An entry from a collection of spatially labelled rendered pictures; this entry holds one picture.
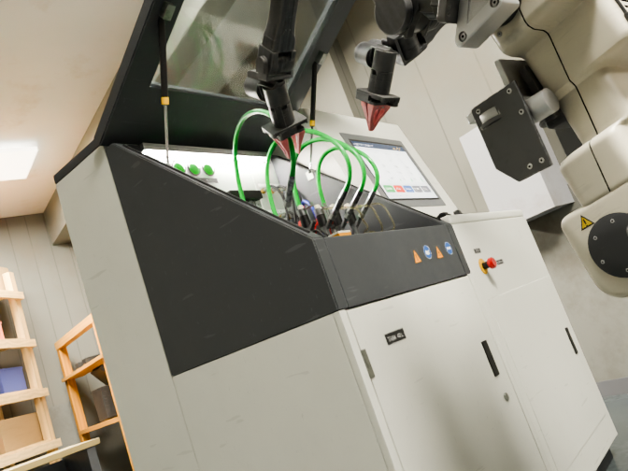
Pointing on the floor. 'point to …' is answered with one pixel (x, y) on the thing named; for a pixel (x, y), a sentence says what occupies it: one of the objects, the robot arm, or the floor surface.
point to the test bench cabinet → (295, 404)
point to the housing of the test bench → (123, 315)
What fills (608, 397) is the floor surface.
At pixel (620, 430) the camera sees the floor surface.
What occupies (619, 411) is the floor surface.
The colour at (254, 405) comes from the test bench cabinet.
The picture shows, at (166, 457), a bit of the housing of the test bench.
